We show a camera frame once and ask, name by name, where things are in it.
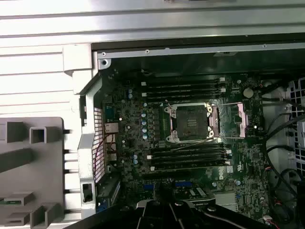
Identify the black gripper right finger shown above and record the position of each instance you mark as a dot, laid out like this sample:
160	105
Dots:
176	214

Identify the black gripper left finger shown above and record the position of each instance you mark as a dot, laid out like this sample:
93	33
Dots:
150	214

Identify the metal socket cover frame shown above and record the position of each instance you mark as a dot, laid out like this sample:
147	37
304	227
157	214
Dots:
243	119

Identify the CPU socket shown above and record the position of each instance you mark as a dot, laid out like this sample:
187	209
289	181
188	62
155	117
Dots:
190	119

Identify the black RAM slot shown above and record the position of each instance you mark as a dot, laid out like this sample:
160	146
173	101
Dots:
188	152
188	158
164	146
186	85
186	96
186	80
186	90
188	164

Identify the small silver chipset heatsink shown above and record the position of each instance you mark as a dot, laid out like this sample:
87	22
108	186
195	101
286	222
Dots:
226	202

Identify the green motherboard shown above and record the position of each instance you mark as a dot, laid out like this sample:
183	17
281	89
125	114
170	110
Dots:
250	152

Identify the grey parts rack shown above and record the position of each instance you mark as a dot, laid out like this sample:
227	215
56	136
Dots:
47	167

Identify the green circuit card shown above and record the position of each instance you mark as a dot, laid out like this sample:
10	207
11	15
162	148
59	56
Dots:
10	202

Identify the silver coin battery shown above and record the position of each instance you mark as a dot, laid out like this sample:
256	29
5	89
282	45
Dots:
248	92

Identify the black open PC case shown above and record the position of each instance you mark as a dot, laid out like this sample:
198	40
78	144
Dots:
190	50

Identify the grey metal drive cage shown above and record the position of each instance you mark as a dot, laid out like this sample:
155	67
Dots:
297	95

